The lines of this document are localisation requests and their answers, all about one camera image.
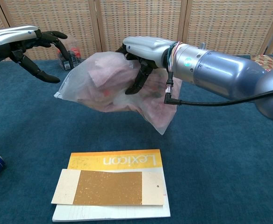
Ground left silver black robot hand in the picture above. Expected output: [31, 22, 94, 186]
[0, 25, 71, 84]

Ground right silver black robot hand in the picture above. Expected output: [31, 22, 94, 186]
[115, 36, 174, 95]

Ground pink cloth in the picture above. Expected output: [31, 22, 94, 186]
[87, 55, 177, 128]

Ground transparent plastic zip bag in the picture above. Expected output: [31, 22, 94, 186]
[53, 51, 183, 136]

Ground clear plastic box black items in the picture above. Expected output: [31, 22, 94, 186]
[57, 35, 82, 71]

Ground yellow Lexicon notepad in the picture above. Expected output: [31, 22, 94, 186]
[52, 149, 171, 223]

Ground gold foil snack packet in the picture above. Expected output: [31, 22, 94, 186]
[253, 54, 273, 71]

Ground brown sandpaper cardboard card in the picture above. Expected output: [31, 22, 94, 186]
[50, 168, 166, 207]

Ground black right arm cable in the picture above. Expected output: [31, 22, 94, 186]
[163, 70, 273, 107]

